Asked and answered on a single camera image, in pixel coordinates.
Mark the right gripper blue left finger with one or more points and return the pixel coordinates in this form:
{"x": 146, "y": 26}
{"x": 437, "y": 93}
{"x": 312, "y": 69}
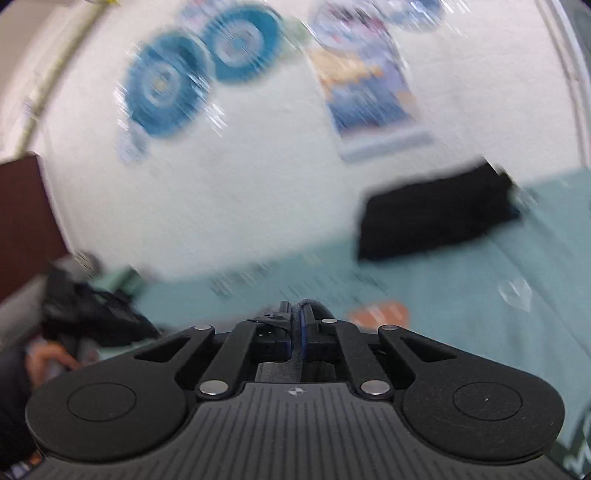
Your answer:
{"x": 259, "y": 339}

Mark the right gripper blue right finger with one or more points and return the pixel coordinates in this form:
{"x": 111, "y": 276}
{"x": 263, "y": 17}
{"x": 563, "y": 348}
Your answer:
{"x": 326, "y": 339}

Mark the black folded garment right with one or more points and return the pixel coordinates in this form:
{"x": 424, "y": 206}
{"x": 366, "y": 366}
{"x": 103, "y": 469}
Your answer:
{"x": 426, "y": 215}

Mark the black folded garment with ties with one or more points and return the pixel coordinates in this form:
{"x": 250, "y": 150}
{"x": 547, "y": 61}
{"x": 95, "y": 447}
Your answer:
{"x": 73, "y": 311}

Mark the patterned pillow corner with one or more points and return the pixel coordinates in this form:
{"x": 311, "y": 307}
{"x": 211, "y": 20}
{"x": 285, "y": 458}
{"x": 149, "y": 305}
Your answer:
{"x": 88, "y": 262}

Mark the dark brown headboard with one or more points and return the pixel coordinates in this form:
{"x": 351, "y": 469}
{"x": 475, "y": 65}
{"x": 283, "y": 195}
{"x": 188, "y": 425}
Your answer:
{"x": 30, "y": 238}

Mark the blue paper fan decoration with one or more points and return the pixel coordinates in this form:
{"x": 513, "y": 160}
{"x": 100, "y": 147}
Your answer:
{"x": 168, "y": 83}

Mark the bedding poster on wall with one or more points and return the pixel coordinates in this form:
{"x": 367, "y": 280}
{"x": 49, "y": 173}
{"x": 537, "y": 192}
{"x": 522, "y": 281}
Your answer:
{"x": 368, "y": 98}

